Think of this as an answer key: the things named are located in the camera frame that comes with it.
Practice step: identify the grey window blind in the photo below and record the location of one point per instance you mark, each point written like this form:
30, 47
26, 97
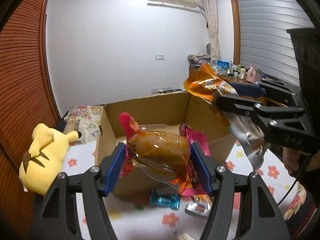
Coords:
262, 30

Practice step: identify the group of small bottles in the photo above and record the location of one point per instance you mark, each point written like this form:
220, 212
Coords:
236, 71

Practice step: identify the pink bottle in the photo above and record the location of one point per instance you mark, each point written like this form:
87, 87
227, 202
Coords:
251, 73

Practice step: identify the brown louvered wardrobe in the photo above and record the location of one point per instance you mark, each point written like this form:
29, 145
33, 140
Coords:
22, 67

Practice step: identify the blue packet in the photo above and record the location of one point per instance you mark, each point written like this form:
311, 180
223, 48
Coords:
222, 65

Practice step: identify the blue candy wrapper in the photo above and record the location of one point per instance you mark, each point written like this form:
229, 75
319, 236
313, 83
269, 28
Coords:
163, 201

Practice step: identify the silver orange snack packet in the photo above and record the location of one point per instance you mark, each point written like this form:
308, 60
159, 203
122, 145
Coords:
198, 206

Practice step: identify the white wall switch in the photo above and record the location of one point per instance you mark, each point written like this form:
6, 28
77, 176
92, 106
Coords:
160, 56

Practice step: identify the strawberry print blanket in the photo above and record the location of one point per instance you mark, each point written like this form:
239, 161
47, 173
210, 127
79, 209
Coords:
140, 225

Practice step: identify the pile of clothes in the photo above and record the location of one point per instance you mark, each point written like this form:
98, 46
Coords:
198, 58

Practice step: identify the wooden window frame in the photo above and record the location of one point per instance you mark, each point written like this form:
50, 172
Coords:
235, 30

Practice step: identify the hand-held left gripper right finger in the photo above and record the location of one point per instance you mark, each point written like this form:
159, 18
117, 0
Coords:
202, 170

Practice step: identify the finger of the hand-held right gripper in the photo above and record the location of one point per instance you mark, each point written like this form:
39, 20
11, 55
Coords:
237, 103
247, 90

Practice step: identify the beige curtain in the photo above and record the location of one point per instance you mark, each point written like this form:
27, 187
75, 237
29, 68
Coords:
212, 17

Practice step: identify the wall socket row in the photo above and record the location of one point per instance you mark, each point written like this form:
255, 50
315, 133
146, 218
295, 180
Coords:
162, 89

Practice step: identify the grey fan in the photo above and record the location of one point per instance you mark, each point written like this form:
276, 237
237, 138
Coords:
208, 49

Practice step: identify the person's right hand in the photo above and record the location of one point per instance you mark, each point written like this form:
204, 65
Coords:
290, 160

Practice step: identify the cardboard box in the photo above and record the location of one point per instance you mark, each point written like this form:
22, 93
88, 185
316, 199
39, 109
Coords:
150, 110

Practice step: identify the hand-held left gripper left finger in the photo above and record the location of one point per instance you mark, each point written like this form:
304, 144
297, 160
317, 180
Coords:
115, 170

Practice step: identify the pink drumstick snack packet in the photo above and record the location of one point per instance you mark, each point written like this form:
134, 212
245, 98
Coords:
160, 150

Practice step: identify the floral bedsheet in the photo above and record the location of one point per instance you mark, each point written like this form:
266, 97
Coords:
85, 120

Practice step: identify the yellow plush toy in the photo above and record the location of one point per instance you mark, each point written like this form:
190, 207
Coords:
42, 160

